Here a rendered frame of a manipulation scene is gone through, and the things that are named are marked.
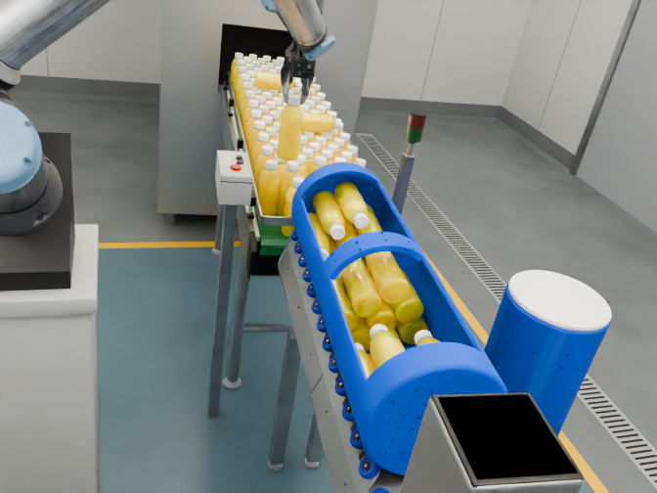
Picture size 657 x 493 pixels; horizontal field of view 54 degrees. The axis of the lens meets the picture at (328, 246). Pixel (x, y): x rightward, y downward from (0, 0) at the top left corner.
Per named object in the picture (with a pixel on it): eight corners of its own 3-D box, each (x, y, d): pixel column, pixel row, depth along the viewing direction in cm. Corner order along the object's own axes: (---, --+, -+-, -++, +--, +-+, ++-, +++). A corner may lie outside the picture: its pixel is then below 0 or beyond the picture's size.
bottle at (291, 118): (302, 160, 203) (310, 104, 194) (284, 163, 199) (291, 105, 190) (289, 152, 208) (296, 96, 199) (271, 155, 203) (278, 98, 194)
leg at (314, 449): (305, 470, 241) (330, 338, 210) (302, 458, 246) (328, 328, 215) (320, 469, 242) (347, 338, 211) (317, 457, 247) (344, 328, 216)
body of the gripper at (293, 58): (287, 78, 183) (293, 35, 177) (284, 70, 191) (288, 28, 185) (314, 81, 185) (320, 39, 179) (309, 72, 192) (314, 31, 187)
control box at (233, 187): (218, 204, 199) (220, 174, 194) (214, 177, 216) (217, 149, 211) (249, 205, 201) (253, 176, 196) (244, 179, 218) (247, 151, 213)
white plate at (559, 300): (572, 339, 158) (570, 343, 159) (632, 312, 174) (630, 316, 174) (489, 282, 176) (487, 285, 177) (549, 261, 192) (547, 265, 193)
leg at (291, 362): (268, 471, 237) (288, 339, 206) (266, 460, 242) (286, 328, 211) (284, 470, 239) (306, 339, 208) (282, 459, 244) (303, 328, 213)
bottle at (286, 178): (275, 210, 224) (281, 161, 215) (294, 211, 225) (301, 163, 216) (277, 220, 218) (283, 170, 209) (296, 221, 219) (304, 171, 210)
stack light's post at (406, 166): (353, 383, 286) (405, 156, 232) (351, 378, 290) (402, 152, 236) (362, 383, 287) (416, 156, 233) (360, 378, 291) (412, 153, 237)
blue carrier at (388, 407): (341, 474, 119) (394, 358, 106) (280, 238, 192) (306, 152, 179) (473, 481, 128) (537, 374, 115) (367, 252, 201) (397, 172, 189)
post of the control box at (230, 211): (207, 418, 256) (226, 194, 206) (207, 411, 259) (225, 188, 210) (217, 418, 257) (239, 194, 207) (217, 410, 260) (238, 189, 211)
